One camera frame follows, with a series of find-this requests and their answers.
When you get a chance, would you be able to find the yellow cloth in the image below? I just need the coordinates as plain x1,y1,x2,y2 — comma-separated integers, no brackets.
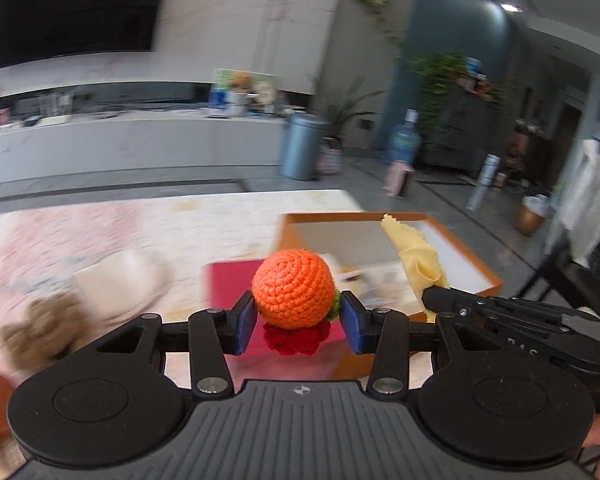
380,214,450,323

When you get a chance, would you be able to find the brown plush toy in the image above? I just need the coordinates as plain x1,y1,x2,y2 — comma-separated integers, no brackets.
0,292,91,372

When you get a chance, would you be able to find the orange crochet ball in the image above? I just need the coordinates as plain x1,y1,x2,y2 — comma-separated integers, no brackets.
251,249,336,330

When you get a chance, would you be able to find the orange cardboard box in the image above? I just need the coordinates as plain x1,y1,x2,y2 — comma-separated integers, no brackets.
274,211,505,380

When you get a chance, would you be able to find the gold pot with bag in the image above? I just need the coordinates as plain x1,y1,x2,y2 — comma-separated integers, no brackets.
516,194,550,236

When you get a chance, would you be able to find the pink space heater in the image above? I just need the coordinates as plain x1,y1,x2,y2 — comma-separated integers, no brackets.
384,160,415,197

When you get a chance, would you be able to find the white hanging shirt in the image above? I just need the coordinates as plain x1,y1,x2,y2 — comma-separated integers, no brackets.
545,139,600,268

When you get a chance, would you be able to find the blue water jug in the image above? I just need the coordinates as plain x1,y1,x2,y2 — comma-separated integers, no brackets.
387,108,422,165

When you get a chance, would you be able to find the dark cabinet with ivy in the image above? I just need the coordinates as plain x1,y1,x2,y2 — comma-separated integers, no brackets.
413,52,504,177

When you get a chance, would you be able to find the lace patterned tablecloth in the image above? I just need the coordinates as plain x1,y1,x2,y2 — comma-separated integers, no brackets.
0,190,362,382

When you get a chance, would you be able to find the small woven basket bag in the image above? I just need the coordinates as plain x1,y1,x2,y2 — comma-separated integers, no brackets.
316,136,342,176

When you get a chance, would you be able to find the green potted floor plant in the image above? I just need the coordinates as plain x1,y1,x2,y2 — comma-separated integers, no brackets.
311,76,386,148

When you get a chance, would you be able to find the grey metal trash bin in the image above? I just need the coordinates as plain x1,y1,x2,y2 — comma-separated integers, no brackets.
279,114,328,181

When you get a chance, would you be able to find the white marble tv console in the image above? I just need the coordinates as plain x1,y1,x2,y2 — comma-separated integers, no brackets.
0,112,286,184

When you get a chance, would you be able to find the teddy bear bouquet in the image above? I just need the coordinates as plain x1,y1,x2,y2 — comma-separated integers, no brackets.
227,70,253,117

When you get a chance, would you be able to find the hanging vine plant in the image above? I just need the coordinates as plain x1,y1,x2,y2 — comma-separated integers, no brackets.
353,0,403,48

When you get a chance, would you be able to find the black wall television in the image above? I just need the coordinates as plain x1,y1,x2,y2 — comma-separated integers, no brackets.
0,0,161,68

